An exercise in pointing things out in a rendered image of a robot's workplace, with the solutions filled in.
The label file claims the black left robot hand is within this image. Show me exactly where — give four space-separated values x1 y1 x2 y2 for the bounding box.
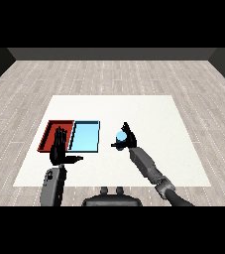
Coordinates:
49 126 84 167

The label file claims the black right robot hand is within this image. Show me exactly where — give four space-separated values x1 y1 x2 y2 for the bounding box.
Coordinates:
110 121 138 150

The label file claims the small blue can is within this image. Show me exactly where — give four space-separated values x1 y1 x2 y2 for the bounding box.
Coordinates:
115 130 128 152

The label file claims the red shallow open box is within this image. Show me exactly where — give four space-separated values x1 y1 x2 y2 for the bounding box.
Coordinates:
37 119 75 154

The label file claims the light blue shallow open box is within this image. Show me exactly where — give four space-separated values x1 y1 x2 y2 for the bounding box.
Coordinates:
66 120 101 154

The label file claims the dark grey robot body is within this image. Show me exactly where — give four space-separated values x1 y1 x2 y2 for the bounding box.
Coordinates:
81 187 143 207

